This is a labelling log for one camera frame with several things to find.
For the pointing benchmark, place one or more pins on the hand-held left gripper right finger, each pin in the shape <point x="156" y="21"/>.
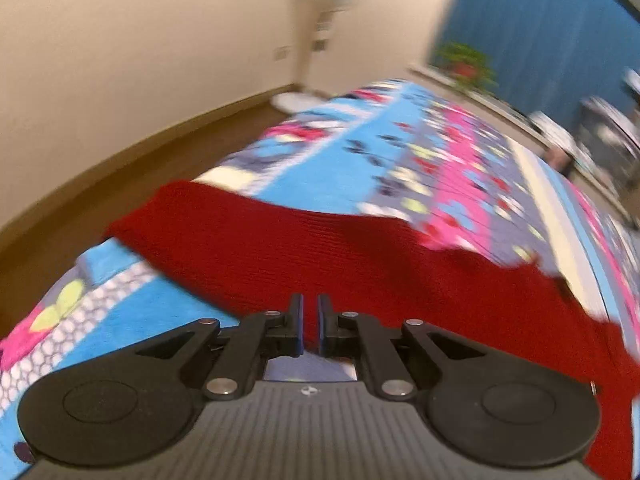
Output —
<point x="360" y="340"/>

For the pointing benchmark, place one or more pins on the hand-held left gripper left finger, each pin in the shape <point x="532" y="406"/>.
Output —
<point x="260" y="340"/>

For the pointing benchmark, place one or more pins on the red knitted sweater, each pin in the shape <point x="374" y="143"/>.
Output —
<point x="350" y="270"/>

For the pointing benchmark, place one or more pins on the white clothes pile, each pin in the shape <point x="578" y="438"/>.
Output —
<point x="552" y="132"/>

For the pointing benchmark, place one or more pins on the floral striped blanket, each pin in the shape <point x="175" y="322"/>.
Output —
<point x="360" y="175"/>

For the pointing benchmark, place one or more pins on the potted green plant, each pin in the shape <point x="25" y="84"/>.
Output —
<point x="465" y="65"/>

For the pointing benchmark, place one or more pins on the clear plastic storage bin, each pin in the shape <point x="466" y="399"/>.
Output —
<point x="610" y="140"/>

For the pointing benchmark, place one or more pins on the white standing fan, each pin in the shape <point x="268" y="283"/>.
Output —
<point x="320" y="15"/>

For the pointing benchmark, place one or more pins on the blue curtain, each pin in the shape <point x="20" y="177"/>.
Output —
<point x="550" y="35"/>

